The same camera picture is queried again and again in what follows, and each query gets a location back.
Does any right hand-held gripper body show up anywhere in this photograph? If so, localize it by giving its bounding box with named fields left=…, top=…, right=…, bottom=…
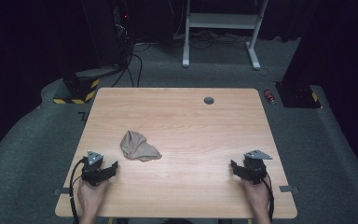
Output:
left=243, top=149, right=274, bottom=186

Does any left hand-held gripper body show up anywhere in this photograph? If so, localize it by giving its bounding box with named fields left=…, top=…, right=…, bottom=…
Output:
left=81, top=150, right=106, bottom=188

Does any beige cloth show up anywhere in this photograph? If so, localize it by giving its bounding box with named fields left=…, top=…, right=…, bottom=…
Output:
left=119, top=130, right=163, bottom=163

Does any person's left hand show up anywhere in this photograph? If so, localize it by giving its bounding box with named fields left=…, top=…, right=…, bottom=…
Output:
left=76, top=178, right=110, bottom=216

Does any grey tape strip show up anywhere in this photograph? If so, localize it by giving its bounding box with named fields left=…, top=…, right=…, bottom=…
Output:
left=53, top=187, right=73, bottom=197
left=278, top=185, right=299, bottom=194

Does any red can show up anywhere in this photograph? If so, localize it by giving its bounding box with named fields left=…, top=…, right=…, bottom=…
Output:
left=263, top=89, right=277, bottom=106

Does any yellow striped stand base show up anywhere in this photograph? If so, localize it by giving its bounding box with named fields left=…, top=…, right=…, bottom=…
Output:
left=52, top=68, right=102, bottom=105

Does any black stand base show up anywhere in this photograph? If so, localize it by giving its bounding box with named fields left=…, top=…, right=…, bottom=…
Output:
left=274, top=81, right=323, bottom=109

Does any black equipment rack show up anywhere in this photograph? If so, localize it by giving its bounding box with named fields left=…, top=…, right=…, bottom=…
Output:
left=80, top=0, right=135, bottom=70

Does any white metal stand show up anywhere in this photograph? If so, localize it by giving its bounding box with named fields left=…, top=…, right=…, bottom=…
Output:
left=181, top=0, right=269, bottom=71

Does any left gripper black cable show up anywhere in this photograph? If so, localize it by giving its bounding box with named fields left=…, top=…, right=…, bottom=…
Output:
left=69, top=157, right=88, bottom=224

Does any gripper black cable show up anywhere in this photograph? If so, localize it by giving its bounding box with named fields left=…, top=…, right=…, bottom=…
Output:
left=69, top=157, right=88, bottom=224
left=262, top=173, right=276, bottom=223

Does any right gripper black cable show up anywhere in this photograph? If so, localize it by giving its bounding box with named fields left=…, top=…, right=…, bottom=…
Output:
left=262, top=173, right=276, bottom=223

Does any black floor cable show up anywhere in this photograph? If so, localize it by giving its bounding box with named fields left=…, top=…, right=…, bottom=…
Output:
left=111, top=46, right=135, bottom=89
left=131, top=53, right=144, bottom=89

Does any cable bundle under stand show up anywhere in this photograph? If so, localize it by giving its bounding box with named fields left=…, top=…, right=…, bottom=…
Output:
left=173, top=29, right=250, bottom=50

